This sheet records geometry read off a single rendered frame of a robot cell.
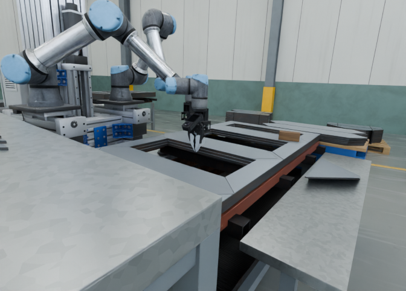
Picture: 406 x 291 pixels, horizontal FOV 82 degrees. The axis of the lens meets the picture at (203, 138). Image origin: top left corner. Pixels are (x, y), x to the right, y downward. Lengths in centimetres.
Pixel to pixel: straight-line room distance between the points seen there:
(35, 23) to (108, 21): 66
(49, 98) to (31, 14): 55
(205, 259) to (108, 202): 13
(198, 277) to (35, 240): 17
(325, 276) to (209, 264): 42
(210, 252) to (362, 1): 820
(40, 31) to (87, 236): 147
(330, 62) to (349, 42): 65
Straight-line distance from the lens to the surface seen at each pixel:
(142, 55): 121
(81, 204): 28
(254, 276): 131
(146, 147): 128
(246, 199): 84
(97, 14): 110
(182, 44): 944
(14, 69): 122
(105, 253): 21
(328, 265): 73
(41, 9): 163
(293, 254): 72
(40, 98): 135
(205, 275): 32
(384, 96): 817
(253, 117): 547
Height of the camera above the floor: 118
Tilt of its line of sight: 14 degrees down
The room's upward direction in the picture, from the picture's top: 2 degrees clockwise
